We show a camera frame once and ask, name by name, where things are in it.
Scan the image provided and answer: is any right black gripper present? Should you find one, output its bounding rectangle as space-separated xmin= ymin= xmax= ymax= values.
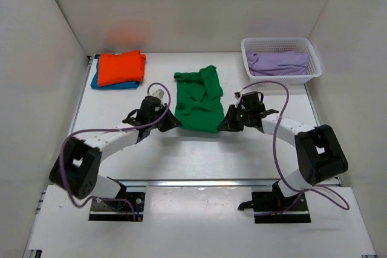
xmin=218 ymin=105 xmax=252 ymax=132

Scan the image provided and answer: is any green t shirt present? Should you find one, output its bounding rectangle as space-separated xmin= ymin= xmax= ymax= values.
xmin=174 ymin=65 xmax=224 ymax=134

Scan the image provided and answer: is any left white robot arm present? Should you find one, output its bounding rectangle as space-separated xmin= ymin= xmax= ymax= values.
xmin=49 ymin=95 xmax=181 ymax=208

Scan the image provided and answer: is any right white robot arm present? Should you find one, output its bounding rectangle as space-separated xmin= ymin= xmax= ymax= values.
xmin=217 ymin=91 xmax=348 ymax=210

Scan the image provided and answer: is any folded orange t shirt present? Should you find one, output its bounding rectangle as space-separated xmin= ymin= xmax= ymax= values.
xmin=98 ymin=51 xmax=146 ymax=86

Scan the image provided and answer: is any purple t shirt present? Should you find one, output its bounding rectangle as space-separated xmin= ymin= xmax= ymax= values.
xmin=246 ymin=51 xmax=310 ymax=76

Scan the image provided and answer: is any folded blue t shirt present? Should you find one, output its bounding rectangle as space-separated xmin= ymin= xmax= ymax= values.
xmin=90 ymin=54 xmax=140 ymax=90

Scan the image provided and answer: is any white plastic basket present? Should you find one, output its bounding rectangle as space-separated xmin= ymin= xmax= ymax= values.
xmin=241 ymin=37 xmax=322 ymax=84

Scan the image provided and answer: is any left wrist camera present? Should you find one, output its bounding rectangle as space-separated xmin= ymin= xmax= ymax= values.
xmin=151 ymin=89 xmax=165 ymax=102

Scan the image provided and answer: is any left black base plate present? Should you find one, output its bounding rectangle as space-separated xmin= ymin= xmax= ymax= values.
xmin=88 ymin=187 xmax=146 ymax=222

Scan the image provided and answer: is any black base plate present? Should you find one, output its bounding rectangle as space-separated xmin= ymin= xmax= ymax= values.
xmin=238 ymin=187 xmax=311 ymax=224
xmin=88 ymin=187 xmax=146 ymax=222

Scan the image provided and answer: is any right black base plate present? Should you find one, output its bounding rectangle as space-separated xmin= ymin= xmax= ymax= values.
xmin=238 ymin=187 xmax=311 ymax=224

